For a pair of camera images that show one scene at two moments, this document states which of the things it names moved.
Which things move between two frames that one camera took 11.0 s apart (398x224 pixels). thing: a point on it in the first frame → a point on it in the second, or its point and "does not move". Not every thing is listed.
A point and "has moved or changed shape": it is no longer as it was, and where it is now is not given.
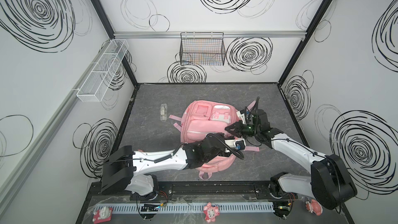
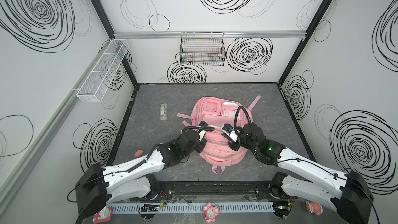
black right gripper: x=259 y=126 → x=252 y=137
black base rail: x=197 y=191 does not move
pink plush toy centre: x=210 y=212 does not move
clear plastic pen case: x=163 y=112 does not move
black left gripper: x=219 y=144 → x=201 y=144
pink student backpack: x=200 y=118 has moved or changed shape
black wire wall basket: x=202 y=49 does not move
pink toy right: x=314 y=207 does not move
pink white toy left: x=102 y=215 does not move
